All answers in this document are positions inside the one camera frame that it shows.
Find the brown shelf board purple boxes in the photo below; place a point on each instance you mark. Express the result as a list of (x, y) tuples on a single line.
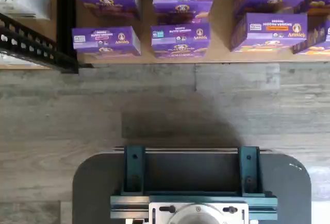
[(221, 41)]

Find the teal metal base frame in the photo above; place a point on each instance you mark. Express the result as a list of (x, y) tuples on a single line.
[(134, 172)]

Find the purple Annie's box blue tag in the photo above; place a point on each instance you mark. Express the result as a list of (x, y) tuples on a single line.
[(180, 40), (181, 5)]

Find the black perforated metal rack frame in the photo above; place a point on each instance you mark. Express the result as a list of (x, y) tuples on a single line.
[(65, 28)]

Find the purple Annie's macaroni box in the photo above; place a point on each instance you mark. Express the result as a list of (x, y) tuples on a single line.
[(315, 40), (318, 2)]

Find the purple Annie's box pink label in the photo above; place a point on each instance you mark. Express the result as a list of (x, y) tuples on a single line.
[(108, 3), (105, 40)]

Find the gray robot base plate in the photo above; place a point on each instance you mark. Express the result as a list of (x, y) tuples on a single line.
[(92, 182)]

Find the white plastic package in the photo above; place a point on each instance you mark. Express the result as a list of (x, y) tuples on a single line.
[(23, 3)]

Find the purple Annie's hidden veggies box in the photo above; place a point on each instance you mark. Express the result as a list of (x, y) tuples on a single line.
[(270, 32), (268, 1)]

